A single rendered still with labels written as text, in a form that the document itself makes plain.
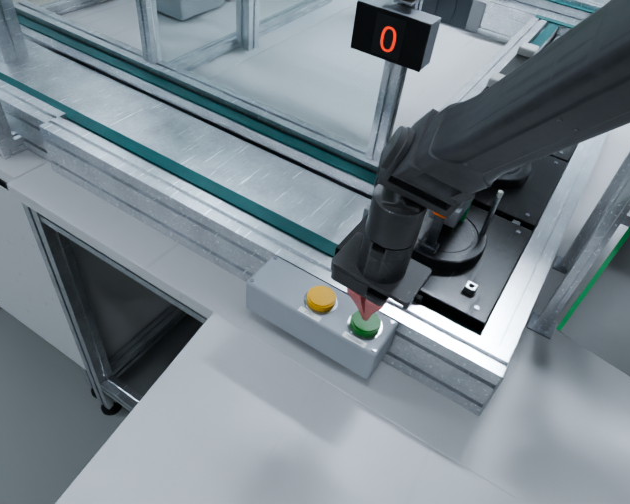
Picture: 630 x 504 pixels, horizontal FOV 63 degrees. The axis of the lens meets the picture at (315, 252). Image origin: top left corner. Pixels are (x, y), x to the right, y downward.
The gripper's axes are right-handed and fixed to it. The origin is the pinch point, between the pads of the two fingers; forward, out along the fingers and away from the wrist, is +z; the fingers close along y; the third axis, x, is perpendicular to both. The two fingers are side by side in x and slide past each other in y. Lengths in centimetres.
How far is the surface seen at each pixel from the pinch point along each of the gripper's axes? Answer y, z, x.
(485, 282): -10.4, 2.8, -17.9
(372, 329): -1.2, 2.4, 0.2
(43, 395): 88, 100, 13
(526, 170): -6.8, 1.5, -47.7
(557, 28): 9, 9, -142
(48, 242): 68, 27, 4
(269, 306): 13.2, 6.0, 3.1
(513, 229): -10.0, 3.1, -32.5
